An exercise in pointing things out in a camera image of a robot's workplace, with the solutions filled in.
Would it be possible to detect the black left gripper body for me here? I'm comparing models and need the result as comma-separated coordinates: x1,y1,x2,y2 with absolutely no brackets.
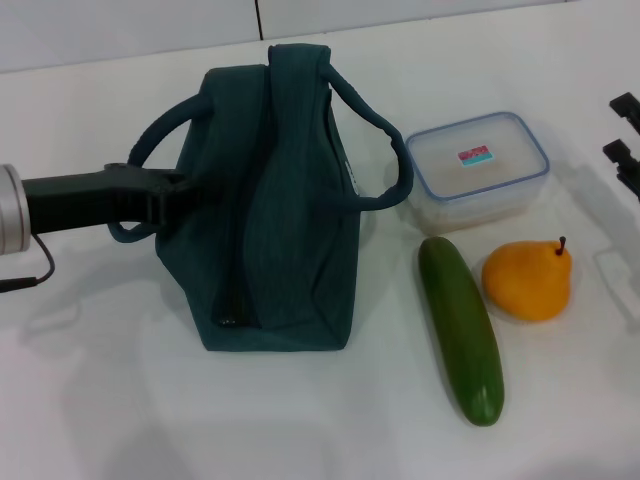
22,161,177,236

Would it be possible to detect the teal fabric tote bag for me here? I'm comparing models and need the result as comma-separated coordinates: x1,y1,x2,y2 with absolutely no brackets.
107,43,415,354

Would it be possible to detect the clear blue-rimmed plastic container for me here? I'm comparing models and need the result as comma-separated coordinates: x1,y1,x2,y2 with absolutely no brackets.
404,110,551,234

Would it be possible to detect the orange pear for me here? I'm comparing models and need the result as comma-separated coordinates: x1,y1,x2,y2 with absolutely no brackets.
481,235,573,323

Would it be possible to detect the green cucumber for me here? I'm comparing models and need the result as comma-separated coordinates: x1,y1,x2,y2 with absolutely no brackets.
417,237,505,427

